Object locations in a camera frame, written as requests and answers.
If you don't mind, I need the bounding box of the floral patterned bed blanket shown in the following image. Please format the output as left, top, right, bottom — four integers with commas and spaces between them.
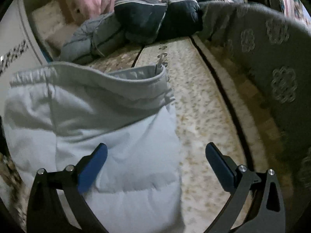
0, 35, 295, 233

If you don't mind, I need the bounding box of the white louvered wardrobe door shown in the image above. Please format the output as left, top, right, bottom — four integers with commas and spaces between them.
1, 0, 47, 115

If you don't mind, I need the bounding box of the beige pillow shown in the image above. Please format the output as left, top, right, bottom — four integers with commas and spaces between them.
45, 24, 79, 56

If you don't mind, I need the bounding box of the grey blue folded quilt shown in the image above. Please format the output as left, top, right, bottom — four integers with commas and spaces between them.
59, 12, 145, 65

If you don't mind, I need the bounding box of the dark navy folded quilt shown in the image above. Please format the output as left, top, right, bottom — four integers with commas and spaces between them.
114, 0, 215, 45

